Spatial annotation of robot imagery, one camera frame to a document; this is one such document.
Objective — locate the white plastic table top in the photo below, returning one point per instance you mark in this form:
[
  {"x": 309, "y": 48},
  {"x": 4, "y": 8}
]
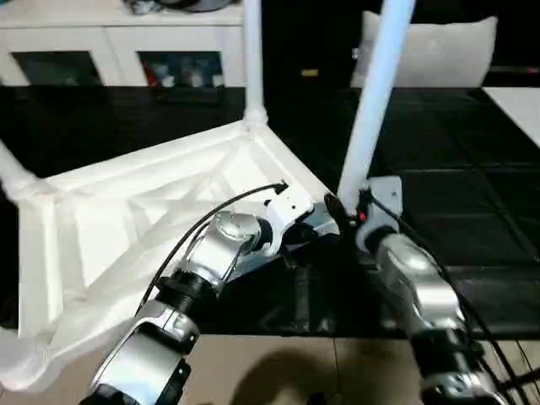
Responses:
[{"x": 105, "y": 211}]

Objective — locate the round grey appliance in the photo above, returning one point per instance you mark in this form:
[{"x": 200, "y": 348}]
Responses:
[{"x": 194, "y": 4}]

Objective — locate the black work mat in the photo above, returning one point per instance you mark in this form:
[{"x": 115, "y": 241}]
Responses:
[{"x": 464, "y": 169}]

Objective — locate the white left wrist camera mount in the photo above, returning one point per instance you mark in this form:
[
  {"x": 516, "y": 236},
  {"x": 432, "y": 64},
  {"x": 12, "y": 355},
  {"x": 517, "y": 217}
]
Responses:
[{"x": 291, "y": 208}]

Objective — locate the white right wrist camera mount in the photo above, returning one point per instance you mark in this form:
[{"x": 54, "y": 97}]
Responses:
[{"x": 386, "y": 198}]

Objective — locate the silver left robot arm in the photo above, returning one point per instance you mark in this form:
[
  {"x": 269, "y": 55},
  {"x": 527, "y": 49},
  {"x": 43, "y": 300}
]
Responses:
[{"x": 223, "y": 244}]

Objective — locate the grey cushion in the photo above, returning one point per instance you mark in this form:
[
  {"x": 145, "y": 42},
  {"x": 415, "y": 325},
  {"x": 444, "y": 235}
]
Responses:
[{"x": 443, "y": 55}]

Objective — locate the red box in cabinet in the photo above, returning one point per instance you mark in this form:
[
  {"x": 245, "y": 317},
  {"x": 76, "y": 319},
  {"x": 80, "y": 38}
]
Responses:
[{"x": 149, "y": 73}]

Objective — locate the white flat board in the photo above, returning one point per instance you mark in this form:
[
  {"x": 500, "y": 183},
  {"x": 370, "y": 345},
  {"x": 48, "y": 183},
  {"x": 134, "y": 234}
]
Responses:
[{"x": 516, "y": 114}]

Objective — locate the small white cup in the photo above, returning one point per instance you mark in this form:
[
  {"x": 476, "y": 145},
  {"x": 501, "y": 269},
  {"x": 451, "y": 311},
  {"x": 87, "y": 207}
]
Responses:
[
  {"x": 217, "y": 80},
  {"x": 169, "y": 80}
]

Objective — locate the white cabinet with glass doors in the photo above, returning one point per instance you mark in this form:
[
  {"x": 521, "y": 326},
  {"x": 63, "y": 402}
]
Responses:
[{"x": 105, "y": 34}]

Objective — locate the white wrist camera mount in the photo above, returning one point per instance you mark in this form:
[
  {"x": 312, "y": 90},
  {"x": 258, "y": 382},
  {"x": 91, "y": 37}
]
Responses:
[
  {"x": 291, "y": 208},
  {"x": 386, "y": 198}
]

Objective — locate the black metal bench leg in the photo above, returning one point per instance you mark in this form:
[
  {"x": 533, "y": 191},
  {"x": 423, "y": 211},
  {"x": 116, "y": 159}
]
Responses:
[{"x": 521, "y": 379}]

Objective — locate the tall black cabinet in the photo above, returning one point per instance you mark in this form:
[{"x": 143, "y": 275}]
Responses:
[{"x": 304, "y": 42}]

